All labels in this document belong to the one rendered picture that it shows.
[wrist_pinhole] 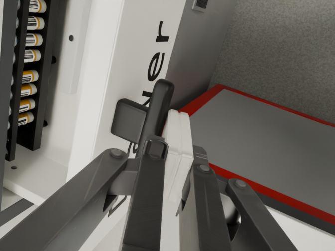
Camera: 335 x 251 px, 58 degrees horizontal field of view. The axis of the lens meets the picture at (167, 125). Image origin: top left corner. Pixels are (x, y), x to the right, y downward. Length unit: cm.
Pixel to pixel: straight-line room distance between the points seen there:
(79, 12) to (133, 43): 10
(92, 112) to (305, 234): 29
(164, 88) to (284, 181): 34
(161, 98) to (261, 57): 91
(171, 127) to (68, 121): 18
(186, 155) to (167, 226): 28
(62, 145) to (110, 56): 19
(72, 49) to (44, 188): 14
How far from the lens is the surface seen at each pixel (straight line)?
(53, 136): 36
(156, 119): 20
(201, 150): 19
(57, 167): 36
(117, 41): 19
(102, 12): 19
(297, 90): 111
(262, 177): 48
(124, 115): 21
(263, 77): 110
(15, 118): 30
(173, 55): 58
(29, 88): 31
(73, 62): 31
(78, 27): 30
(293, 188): 49
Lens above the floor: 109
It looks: 64 degrees down
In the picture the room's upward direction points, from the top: 127 degrees counter-clockwise
